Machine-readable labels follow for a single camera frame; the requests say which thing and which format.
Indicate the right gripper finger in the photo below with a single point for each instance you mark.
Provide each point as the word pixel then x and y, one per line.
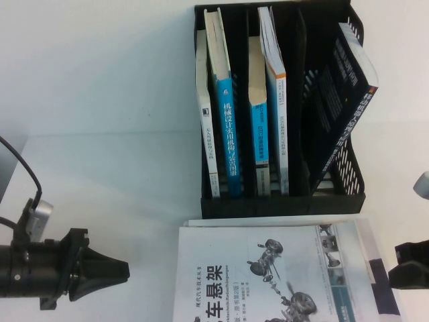
pixel 414 253
pixel 410 277

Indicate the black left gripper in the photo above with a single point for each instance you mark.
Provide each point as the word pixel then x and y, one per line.
pixel 63 268

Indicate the white car suspension book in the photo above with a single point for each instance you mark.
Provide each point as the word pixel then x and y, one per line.
pixel 234 255

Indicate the black perforated plastic book stand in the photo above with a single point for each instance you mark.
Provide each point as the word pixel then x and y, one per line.
pixel 254 206

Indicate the black mobile robot book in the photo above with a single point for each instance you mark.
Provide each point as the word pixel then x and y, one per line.
pixel 335 100

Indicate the thin white spine book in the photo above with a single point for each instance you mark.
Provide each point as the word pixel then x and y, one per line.
pixel 209 151

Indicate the white book with orange band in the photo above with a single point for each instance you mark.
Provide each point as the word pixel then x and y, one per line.
pixel 281 134

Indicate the blue and grey spine book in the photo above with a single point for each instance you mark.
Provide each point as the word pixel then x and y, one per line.
pixel 260 134

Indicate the thick blue spine book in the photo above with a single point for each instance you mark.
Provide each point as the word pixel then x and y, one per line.
pixel 229 134

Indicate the magazine with suited man cover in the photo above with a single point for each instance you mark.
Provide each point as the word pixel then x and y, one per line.
pixel 382 268

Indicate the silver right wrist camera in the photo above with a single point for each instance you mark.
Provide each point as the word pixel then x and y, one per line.
pixel 422 186

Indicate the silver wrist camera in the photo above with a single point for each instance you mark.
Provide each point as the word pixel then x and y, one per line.
pixel 42 218
pixel 422 186

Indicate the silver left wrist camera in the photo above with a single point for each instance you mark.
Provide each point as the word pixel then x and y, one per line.
pixel 42 218

